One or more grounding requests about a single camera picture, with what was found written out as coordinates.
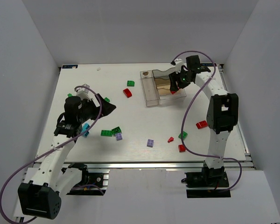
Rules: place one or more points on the dark smoked container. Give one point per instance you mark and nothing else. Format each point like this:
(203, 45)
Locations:
(163, 74)

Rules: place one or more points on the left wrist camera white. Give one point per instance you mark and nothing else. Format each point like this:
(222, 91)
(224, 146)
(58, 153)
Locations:
(83, 93)

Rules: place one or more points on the blue label left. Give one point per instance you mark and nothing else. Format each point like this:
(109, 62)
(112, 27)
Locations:
(70, 66)

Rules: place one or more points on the purple lego left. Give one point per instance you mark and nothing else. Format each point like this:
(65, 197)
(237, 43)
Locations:
(118, 136)

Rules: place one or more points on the clear front container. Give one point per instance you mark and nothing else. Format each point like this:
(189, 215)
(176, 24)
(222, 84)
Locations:
(167, 97)

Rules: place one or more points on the red sloped lego brick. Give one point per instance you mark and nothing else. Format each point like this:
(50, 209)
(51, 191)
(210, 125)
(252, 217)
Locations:
(127, 93)

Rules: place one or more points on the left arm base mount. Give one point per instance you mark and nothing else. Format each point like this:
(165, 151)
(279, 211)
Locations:
(91, 183)

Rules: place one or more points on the green flat lego plate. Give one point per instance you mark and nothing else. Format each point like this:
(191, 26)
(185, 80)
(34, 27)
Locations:
(107, 133)

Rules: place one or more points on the green curved lego brick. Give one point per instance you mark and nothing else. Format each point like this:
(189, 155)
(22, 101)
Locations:
(130, 83)

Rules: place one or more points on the purple lego centre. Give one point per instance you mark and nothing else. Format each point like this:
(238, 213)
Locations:
(150, 143)

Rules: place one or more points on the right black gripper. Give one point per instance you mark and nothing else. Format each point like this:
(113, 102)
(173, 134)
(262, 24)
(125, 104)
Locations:
(175, 79)

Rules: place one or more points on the blue label right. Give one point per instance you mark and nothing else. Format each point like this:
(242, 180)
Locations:
(208, 64)

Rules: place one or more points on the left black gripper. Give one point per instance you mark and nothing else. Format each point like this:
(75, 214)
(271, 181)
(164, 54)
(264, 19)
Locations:
(97, 107)

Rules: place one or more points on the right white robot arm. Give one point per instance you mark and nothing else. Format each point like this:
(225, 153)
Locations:
(222, 113)

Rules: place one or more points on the clear long narrow container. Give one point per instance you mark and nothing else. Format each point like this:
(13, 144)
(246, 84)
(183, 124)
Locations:
(150, 91)

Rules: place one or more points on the blue label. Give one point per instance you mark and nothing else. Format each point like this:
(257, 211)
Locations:
(70, 66)
(208, 64)

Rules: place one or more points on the cyan lego brick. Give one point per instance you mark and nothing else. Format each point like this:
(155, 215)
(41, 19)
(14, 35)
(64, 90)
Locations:
(85, 129)

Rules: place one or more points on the purple lego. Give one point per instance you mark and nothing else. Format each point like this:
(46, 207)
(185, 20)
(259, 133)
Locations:
(118, 136)
(150, 143)

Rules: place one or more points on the green square lego right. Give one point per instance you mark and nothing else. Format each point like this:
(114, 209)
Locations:
(182, 135)

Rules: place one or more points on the red square lego brick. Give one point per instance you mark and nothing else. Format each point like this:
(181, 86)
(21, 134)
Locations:
(181, 148)

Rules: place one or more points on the dark green lego brick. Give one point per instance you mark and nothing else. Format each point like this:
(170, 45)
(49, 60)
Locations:
(116, 130)

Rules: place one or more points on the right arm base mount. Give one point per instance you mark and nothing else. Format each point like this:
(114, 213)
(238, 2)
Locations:
(197, 187)

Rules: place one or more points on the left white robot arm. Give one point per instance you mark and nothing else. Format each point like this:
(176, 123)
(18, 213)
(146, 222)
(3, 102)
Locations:
(42, 195)

